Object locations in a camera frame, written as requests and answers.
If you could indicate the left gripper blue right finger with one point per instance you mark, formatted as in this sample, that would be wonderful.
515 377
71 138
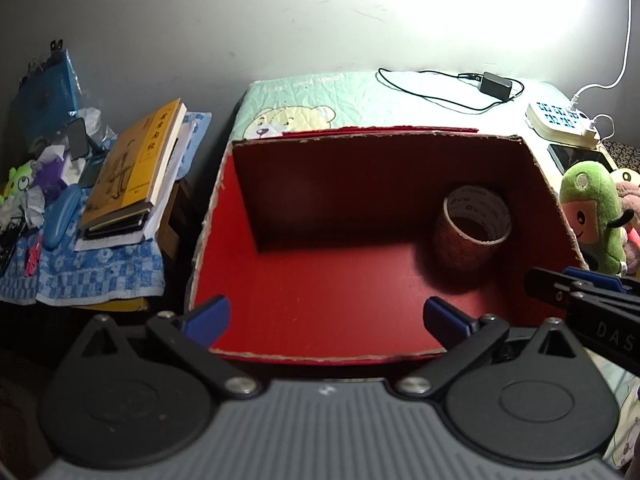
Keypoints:
446 322

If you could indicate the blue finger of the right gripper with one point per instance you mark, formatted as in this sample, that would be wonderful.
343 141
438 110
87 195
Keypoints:
600 280

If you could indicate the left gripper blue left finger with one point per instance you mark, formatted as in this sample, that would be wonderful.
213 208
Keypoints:
207 322

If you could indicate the pink plush toy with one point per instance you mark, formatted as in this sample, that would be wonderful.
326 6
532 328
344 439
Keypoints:
628 194

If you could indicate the green plush toy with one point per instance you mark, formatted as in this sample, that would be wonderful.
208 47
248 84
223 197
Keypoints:
591 206

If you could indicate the brown packing tape roll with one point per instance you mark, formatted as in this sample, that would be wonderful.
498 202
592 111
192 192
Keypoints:
471 227

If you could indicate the red cardboard box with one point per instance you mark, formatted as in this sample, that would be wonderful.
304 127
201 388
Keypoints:
327 246

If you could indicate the black notebook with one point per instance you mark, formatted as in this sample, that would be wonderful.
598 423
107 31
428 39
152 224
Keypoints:
121 226

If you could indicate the black smartphone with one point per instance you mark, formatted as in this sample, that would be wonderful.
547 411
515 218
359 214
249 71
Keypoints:
565 156

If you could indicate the blue patterned cloth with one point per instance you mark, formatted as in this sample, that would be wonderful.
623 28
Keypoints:
65 277

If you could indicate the yellow book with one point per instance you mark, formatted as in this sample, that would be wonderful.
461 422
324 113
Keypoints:
131 176

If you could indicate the white power strip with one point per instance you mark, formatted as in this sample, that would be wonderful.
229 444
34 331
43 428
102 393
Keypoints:
562 124

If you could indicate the blue glasses case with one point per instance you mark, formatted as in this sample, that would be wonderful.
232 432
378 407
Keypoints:
59 216

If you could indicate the purple toy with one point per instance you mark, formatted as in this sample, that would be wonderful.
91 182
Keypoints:
52 178

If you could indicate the small black phone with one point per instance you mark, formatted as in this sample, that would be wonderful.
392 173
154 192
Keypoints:
77 138

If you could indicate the black power adapter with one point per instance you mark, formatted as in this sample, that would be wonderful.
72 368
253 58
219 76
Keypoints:
496 86

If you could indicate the small green frog toy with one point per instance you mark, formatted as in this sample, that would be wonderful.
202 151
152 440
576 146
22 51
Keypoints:
20 180

